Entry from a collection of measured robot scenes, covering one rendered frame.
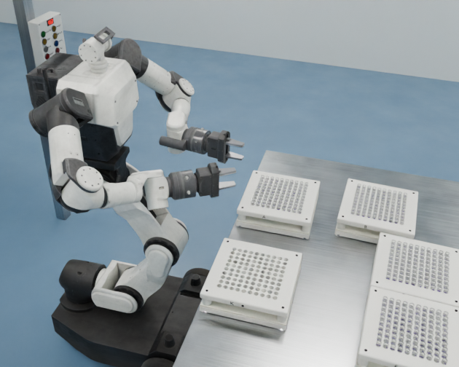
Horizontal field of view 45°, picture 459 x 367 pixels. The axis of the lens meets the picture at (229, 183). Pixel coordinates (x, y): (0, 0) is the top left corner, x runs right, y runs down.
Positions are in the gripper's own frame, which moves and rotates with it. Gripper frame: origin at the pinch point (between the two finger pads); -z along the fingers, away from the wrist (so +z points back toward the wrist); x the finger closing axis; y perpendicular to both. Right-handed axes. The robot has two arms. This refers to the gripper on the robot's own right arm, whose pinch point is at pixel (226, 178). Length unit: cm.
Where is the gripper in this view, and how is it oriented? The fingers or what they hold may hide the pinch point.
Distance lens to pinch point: 178.7
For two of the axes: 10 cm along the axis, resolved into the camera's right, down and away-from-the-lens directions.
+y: 2.9, 5.6, -7.8
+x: -0.2, 8.1, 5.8
